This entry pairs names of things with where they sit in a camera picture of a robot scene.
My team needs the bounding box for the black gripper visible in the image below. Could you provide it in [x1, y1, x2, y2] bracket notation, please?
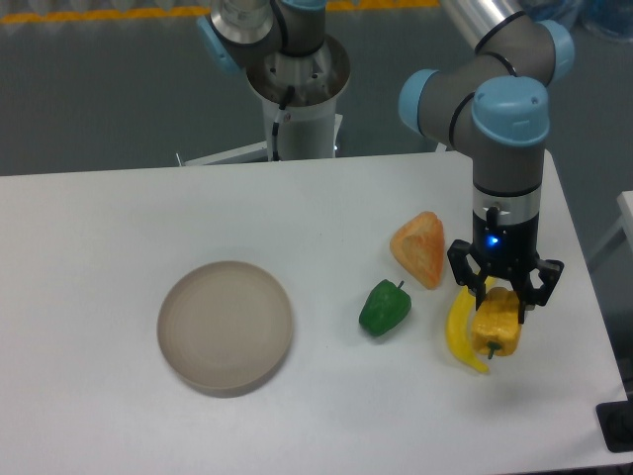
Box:
[447, 213, 565, 324]

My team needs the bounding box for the yellow bell pepper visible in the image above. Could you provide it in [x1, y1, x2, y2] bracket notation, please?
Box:
[471, 287, 522, 359]

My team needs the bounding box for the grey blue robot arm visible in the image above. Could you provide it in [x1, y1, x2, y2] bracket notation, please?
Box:
[197, 1, 575, 317]

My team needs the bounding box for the green bell pepper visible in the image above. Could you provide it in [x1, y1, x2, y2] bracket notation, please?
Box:
[359, 279, 411, 337]

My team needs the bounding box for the beige round plate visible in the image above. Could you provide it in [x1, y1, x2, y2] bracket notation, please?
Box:
[156, 261, 294, 397]

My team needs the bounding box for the yellow banana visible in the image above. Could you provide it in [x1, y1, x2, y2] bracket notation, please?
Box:
[444, 286, 489, 374]

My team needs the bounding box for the orange bread wedge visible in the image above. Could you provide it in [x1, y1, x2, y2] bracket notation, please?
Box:
[390, 211, 445, 290]

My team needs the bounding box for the white furniture at right edge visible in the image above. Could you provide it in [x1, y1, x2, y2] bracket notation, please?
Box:
[586, 190, 633, 272]

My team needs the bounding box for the black device at table edge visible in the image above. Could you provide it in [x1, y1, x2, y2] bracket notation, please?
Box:
[595, 401, 633, 453]

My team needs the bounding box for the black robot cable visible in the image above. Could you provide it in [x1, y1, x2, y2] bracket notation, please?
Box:
[269, 84, 297, 162]

